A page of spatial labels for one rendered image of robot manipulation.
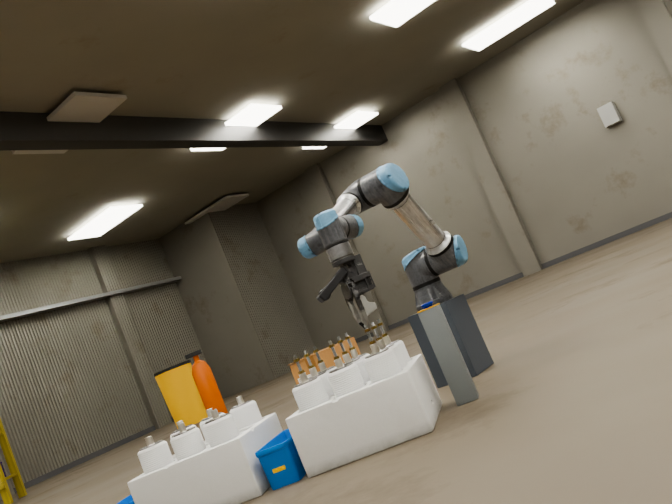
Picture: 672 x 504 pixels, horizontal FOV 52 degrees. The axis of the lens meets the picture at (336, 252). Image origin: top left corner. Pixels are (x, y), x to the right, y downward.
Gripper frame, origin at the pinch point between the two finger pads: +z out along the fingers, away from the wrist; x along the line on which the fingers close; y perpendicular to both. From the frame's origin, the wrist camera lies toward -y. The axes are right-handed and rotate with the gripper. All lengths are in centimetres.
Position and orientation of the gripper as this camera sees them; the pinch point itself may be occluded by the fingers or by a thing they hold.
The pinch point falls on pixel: (362, 324)
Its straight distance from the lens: 203.3
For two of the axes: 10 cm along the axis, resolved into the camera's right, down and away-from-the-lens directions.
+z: 3.9, 9.2, -1.1
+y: 8.9, -3.4, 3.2
